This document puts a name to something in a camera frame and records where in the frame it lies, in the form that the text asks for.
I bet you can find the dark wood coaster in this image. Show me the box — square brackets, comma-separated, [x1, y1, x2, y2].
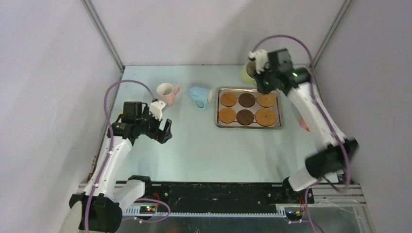
[239, 93, 256, 108]
[236, 109, 255, 126]

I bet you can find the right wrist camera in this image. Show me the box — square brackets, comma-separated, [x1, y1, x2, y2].
[248, 50, 270, 74]

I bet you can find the pink cup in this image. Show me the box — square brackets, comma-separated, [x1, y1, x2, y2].
[156, 83, 180, 106]
[299, 117, 310, 132]

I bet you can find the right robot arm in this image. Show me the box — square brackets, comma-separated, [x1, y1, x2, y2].
[248, 49, 359, 203]

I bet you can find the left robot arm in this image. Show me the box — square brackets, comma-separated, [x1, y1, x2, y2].
[60, 99, 172, 233]

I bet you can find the metal tray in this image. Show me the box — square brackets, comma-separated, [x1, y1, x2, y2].
[214, 87, 284, 130]

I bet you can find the light wood coaster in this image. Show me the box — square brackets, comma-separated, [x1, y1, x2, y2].
[220, 92, 238, 107]
[218, 107, 237, 124]

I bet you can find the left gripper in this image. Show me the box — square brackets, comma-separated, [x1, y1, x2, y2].
[136, 106, 172, 143]

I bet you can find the green cup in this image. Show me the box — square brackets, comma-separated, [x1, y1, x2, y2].
[240, 61, 257, 87]

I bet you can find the blue mug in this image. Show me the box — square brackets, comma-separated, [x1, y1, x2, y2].
[189, 86, 213, 109]

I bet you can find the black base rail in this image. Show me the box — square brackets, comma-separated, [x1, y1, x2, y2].
[143, 182, 314, 214]

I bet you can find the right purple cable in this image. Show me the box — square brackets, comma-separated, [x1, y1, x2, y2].
[252, 34, 351, 233]

